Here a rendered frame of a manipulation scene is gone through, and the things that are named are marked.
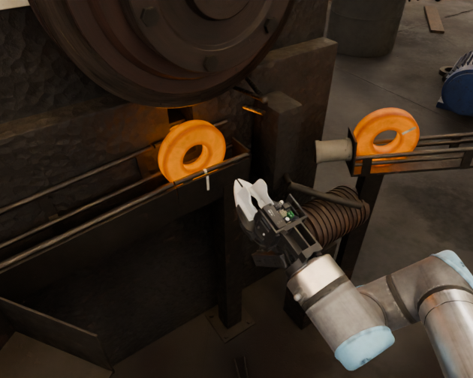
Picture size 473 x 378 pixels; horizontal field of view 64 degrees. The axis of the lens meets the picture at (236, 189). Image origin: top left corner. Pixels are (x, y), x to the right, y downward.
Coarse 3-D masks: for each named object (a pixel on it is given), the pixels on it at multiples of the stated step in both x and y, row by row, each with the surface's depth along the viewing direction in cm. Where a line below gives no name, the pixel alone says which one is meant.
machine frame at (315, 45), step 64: (320, 0) 96; (0, 64) 64; (64, 64) 70; (320, 64) 101; (0, 128) 68; (64, 128) 71; (128, 128) 79; (320, 128) 117; (0, 192) 70; (64, 192) 78; (128, 192) 88; (0, 256) 78; (128, 256) 99; (192, 256) 115; (64, 320) 98; (128, 320) 114
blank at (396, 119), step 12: (384, 108) 92; (396, 108) 92; (372, 120) 91; (384, 120) 91; (396, 120) 91; (408, 120) 90; (360, 132) 93; (372, 132) 93; (408, 132) 93; (360, 144) 95; (372, 144) 95; (396, 144) 96; (408, 144) 95
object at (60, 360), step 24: (0, 312) 62; (24, 312) 59; (0, 336) 64; (24, 336) 66; (48, 336) 62; (72, 336) 58; (96, 336) 54; (0, 360) 63; (24, 360) 63; (48, 360) 63; (72, 360) 63; (96, 360) 61
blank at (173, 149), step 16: (176, 128) 79; (192, 128) 79; (208, 128) 81; (176, 144) 78; (192, 144) 81; (208, 144) 84; (224, 144) 86; (160, 160) 81; (176, 160) 81; (208, 160) 86; (176, 176) 83
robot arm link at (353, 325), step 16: (336, 288) 59; (352, 288) 60; (304, 304) 61; (320, 304) 59; (336, 304) 58; (352, 304) 58; (368, 304) 59; (320, 320) 59; (336, 320) 57; (352, 320) 57; (368, 320) 57; (384, 320) 63; (336, 336) 57; (352, 336) 56; (368, 336) 55; (384, 336) 56; (336, 352) 58; (352, 352) 56; (368, 352) 55; (352, 368) 57
